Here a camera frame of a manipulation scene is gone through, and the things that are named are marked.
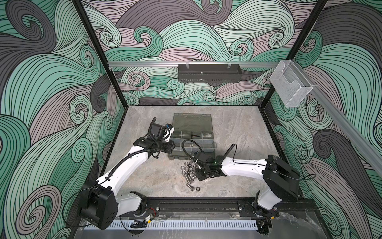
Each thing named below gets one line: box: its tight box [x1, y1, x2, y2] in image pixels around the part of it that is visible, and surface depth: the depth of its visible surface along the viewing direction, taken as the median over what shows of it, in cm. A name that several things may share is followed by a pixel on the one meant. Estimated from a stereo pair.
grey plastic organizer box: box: [168, 113, 217, 160], surface depth 109 cm
